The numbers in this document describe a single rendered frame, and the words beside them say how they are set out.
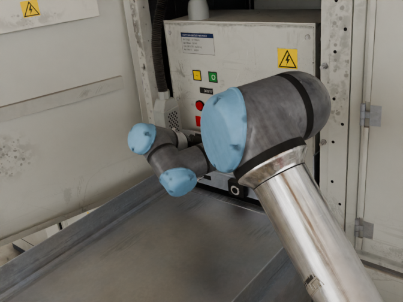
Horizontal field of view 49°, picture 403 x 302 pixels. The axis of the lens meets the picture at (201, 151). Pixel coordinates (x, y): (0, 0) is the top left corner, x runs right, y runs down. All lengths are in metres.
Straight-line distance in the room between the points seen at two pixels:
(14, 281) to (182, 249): 0.44
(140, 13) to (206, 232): 0.68
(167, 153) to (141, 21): 0.52
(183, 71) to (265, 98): 0.76
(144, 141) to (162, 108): 0.32
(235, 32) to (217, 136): 0.62
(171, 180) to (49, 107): 0.52
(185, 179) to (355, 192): 0.43
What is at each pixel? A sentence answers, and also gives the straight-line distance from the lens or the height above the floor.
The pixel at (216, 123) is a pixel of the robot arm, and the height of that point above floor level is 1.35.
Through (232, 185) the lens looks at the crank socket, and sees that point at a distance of 1.38.
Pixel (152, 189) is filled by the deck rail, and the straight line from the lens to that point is 1.50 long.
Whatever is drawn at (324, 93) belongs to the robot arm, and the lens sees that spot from 0.72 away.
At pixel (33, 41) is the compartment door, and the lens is 1.35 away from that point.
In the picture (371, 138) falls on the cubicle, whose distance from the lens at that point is 1.07.
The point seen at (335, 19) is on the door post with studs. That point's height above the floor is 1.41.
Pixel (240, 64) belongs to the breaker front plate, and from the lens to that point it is 1.25.
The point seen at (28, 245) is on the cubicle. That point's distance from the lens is 2.80.
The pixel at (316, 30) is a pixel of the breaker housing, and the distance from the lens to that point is 1.13.
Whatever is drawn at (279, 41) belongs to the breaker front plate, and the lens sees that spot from 1.17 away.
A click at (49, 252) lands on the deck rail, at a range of 1.31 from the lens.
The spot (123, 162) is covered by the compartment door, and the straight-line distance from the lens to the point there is 1.54.
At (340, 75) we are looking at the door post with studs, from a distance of 1.07.
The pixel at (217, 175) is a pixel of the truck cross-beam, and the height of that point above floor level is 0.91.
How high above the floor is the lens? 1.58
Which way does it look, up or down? 24 degrees down
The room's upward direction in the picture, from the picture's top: 6 degrees counter-clockwise
